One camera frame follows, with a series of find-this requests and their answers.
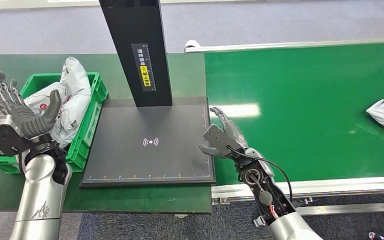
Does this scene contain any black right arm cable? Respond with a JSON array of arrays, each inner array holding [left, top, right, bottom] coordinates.
[[225, 145, 294, 203]]

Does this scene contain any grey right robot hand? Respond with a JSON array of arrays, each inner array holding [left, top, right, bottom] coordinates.
[[198, 106, 249, 159]]

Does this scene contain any black scanner base platform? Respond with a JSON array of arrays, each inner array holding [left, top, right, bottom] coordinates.
[[79, 96, 217, 189]]

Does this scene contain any black scanner column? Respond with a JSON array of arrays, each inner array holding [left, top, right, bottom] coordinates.
[[98, 0, 174, 108]]

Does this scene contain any green plastic crate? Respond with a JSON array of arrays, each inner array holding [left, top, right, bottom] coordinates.
[[0, 71, 109, 175]]

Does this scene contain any black right wrist camera plate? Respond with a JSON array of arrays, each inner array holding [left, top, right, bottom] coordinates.
[[203, 124, 243, 158]]

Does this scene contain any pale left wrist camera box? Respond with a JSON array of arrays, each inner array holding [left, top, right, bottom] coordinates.
[[0, 114, 31, 157]]

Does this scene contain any aluminium conveyor frame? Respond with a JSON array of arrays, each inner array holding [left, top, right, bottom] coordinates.
[[184, 37, 384, 229]]

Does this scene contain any green conveyor belt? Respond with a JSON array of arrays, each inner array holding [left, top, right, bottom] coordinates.
[[204, 42, 384, 186]]

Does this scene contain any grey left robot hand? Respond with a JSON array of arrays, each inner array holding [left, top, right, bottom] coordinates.
[[0, 64, 63, 140]]

